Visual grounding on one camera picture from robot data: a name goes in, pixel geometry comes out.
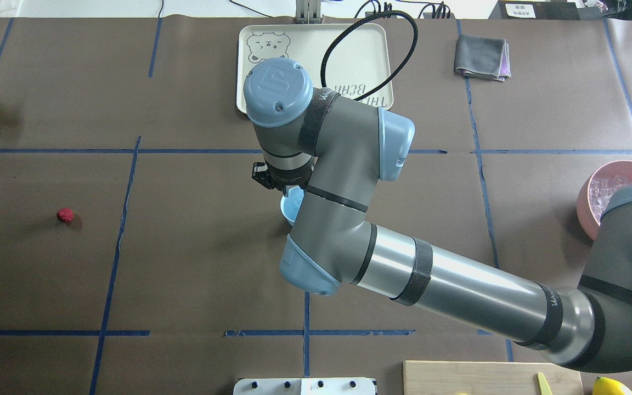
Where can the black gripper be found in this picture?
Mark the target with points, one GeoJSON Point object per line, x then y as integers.
{"type": "Point", "coordinates": [286, 179]}

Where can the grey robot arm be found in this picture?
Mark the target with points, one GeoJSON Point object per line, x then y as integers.
{"type": "Point", "coordinates": [337, 149]}

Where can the light blue paper cup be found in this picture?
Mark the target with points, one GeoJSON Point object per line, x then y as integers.
{"type": "Point", "coordinates": [290, 204]}

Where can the clear ice cubes pile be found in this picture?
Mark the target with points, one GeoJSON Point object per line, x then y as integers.
{"type": "Point", "coordinates": [601, 191]}

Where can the cream bear serving tray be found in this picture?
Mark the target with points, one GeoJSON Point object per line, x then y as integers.
{"type": "Point", "coordinates": [356, 65]}

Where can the red strawberry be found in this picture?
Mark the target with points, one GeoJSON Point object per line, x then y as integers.
{"type": "Point", "coordinates": [65, 215]}

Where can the grey folded cloth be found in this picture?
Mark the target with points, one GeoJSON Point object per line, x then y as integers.
{"type": "Point", "coordinates": [483, 57]}

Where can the wooden cutting board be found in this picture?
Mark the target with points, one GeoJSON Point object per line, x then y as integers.
{"type": "Point", "coordinates": [487, 378]}

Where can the pink bowl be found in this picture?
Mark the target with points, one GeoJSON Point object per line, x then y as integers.
{"type": "Point", "coordinates": [585, 217]}

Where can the yellow plastic knife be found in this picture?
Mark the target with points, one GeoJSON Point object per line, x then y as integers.
{"type": "Point", "coordinates": [543, 384]}

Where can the yellow lemon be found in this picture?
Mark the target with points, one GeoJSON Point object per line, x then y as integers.
{"type": "Point", "coordinates": [608, 386]}

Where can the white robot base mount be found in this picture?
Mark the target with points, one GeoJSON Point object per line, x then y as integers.
{"type": "Point", "coordinates": [307, 385]}

